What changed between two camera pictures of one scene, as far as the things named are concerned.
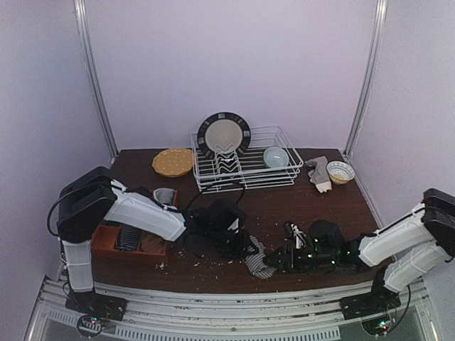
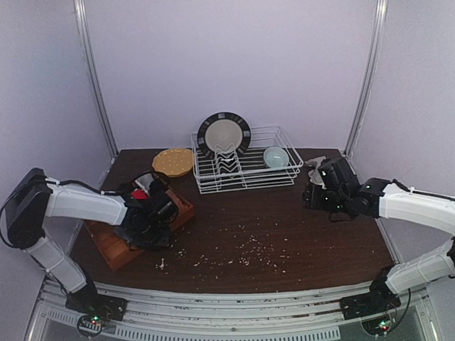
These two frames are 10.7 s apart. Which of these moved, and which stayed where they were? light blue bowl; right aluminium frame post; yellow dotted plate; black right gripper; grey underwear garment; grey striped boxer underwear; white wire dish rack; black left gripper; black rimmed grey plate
Moved: black right gripper; grey striped boxer underwear; black left gripper
Stayed: white wire dish rack; right aluminium frame post; grey underwear garment; black rimmed grey plate; yellow dotted plate; light blue bowl
